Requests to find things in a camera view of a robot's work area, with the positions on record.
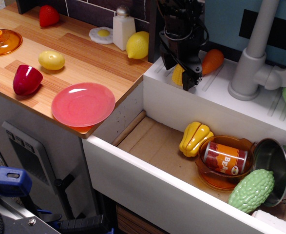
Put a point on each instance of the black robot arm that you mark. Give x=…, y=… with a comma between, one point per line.
x=183, y=12

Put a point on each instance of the green toy bitter melon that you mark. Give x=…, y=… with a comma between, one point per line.
x=252, y=191

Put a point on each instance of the orange transparent pot lid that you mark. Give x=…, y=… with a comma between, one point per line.
x=9, y=41

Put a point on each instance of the red beans can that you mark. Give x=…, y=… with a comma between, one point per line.
x=224, y=159

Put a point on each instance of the blue clamp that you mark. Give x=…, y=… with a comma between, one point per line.
x=14, y=182

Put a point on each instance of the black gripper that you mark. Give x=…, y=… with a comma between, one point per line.
x=180, y=44

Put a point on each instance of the yellow toy corn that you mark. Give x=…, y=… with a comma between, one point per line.
x=177, y=75

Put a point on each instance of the orange transparent pot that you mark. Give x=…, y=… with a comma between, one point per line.
x=218, y=180

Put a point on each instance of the grey toy faucet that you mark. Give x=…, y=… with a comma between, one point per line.
x=251, y=70

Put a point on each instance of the white salt shaker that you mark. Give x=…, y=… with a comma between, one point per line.
x=123, y=27

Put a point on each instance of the white sponge block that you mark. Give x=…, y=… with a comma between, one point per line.
x=271, y=220

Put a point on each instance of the white toy fried egg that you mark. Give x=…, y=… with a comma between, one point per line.
x=101, y=35

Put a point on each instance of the yellow toy bell pepper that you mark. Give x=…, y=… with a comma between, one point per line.
x=194, y=134

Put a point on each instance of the yellow toy lemon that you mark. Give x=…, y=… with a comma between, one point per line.
x=138, y=45

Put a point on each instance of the pink plastic plate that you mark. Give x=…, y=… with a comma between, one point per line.
x=83, y=104

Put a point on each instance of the red toy bell pepper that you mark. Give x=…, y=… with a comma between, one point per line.
x=27, y=79

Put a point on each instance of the red toy strawberry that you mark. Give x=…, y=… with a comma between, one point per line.
x=48, y=15

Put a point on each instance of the yellow toy potato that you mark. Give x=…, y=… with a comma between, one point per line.
x=51, y=60

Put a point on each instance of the stainless steel pot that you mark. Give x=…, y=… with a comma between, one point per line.
x=270, y=155

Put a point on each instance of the orange toy carrot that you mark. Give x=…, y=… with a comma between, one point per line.
x=213, y=60

